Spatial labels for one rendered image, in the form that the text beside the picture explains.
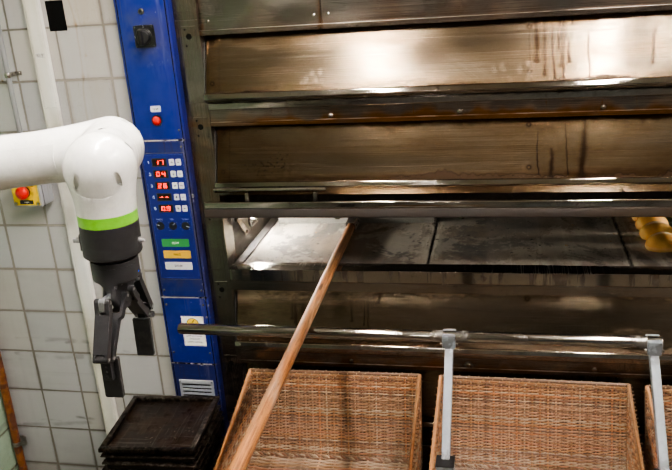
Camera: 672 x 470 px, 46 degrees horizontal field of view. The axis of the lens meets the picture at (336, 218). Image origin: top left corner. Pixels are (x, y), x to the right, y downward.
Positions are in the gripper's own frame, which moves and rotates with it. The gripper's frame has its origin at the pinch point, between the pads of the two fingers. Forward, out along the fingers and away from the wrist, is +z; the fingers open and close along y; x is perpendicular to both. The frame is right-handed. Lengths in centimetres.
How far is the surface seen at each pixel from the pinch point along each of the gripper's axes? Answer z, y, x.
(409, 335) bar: 28, -67, 43
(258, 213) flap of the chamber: 4, -92, 0
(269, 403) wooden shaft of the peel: 25.0, -29.9, 15.2
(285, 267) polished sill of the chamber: 27, -109, 3
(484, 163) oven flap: -7, -102, 63
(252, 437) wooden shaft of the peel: 25.1, -17.8, 14.4
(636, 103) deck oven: -23, -100, 101
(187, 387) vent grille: 69, -107, -32
